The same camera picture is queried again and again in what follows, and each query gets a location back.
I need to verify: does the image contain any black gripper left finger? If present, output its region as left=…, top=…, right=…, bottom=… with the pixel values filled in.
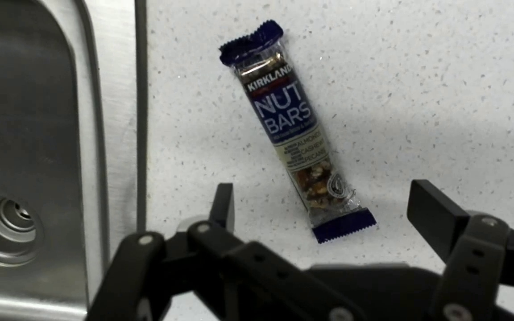
left=84, top=182, right=355, bottom=321

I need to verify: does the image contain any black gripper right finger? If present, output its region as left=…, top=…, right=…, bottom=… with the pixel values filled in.
left=405, top=178, right=514, bottom=321

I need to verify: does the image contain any blue nut bar wrapper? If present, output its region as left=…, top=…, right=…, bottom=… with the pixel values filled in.
left=216, top=17, right=380, bottom=246

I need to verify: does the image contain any stainless steel double sink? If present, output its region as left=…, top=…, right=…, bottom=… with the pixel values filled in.
left=0, top=0, right=150, bottom=321

